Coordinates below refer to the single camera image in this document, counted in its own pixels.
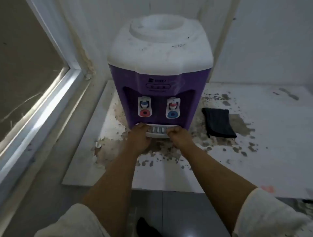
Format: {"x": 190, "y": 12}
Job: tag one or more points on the white drip tray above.
{"x": 159, "y": 130}

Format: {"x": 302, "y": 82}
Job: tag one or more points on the person's right hand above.
{"x": 181, "y": 140}

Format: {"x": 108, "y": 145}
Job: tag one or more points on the person's left hand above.
{"x": 138, "y": 139}

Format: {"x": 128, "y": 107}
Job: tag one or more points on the person's right forearm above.
{"x": 215, "y": 178}

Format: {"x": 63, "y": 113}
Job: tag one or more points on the white tap with blue button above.
{"x": 173, "y": 108}

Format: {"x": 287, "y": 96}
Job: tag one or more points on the person's right fingers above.
{"x": 174, "y": 131}

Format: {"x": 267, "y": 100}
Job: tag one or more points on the person's dark shoe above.
{"x": 145, "y": 228}

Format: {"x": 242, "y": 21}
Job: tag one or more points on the person's white left sleeve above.
{"x": 73, "y": 223}

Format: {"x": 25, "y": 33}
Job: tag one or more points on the purple white water dispenser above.
{"x": 160, "y": 70}

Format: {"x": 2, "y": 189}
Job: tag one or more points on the dark folded cloth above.
{"x": 218, "y": 119}

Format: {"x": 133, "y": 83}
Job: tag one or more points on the person's left fingers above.
{"x": 141, "y": 126}

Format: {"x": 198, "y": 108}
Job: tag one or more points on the person's white right sleeve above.
{"x": 266, "y": 214}

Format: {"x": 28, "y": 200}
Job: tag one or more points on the white tap with red button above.
{"x": 144, "y": 106}

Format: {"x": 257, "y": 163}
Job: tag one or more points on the white window frame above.
{"x": 36, "y": 102}

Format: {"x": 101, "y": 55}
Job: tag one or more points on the person's white sleeve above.
{"x": 266, "y": 214}
{"x": 73, "y": 223}

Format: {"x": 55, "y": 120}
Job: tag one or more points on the person's left forearm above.
{"x": 115, "y": 178}

